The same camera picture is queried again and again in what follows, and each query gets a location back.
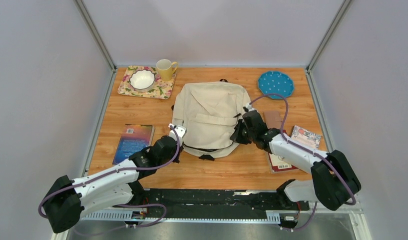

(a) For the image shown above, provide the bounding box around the floral cover notebook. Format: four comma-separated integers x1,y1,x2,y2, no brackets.
291,125,322,149

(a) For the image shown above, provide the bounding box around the white scalloped bowl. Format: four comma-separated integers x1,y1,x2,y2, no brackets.
129,70,155,92

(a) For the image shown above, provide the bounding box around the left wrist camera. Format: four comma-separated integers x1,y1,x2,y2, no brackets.
168,123,187,143

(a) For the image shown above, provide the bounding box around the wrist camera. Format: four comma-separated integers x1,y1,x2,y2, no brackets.
168,123,187,143
243,102,254,112

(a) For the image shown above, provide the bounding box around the cream canvas backpack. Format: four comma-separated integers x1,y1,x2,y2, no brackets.
172,81,251,160

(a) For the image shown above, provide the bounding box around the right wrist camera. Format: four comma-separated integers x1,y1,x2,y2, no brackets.
243,102,254,112

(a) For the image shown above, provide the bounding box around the brown small notebook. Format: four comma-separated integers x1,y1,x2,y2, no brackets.
263,110,282,129

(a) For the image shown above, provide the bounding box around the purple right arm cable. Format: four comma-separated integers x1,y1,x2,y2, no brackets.
248,93,357,232

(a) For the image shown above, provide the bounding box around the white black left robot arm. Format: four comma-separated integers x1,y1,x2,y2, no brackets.
38,129,184,233

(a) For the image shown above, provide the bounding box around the floral square tray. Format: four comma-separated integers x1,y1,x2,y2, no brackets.
117,65,177,100

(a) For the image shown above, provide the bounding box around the red cover book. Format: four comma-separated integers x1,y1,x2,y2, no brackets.
266,129,299,174

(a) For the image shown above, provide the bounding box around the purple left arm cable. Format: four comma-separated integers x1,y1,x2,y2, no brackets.
37,125,182,233

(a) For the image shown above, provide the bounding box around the yellow ceramic mug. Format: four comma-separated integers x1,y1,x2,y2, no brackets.
156,59,178,82

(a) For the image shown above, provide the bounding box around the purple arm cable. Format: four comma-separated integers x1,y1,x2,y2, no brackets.
248,93,357,232
37,125,182,233

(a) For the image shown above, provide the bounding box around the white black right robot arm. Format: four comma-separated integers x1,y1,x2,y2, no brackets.
230,109,362,211

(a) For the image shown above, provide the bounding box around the blue polka dot plate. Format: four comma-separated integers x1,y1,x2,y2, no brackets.
257,70,295,98

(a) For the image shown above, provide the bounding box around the blue sunset cover book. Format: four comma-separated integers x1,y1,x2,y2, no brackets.
112,124,154,165

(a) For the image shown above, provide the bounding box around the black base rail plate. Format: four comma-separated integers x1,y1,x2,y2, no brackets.
128,188,310,220

